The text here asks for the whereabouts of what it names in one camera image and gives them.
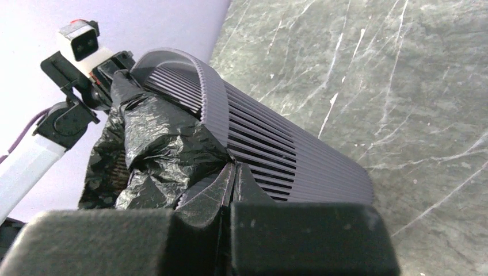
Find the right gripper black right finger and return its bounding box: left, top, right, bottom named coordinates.
left=230, top=164, right=401, bottom=275

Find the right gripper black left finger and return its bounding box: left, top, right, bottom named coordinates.
left=1, top=163, right=236, bottom=275

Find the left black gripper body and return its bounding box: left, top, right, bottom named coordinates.
left=40, top=50, right=135, bottom=112

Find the grey mesh trash bin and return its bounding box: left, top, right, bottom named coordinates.
left=131, top=48, right=374, bottom=205

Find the black trash bag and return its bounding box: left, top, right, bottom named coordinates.
left=78, top=70, right=231, bottom=210

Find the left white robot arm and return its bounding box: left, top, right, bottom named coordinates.
left=1, top=48, right=135, bottom=222

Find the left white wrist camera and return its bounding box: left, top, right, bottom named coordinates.
left=55, top=19, right=114, bottom=77

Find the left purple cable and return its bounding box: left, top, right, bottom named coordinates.
left=0, top=107, right=52, bottom=164

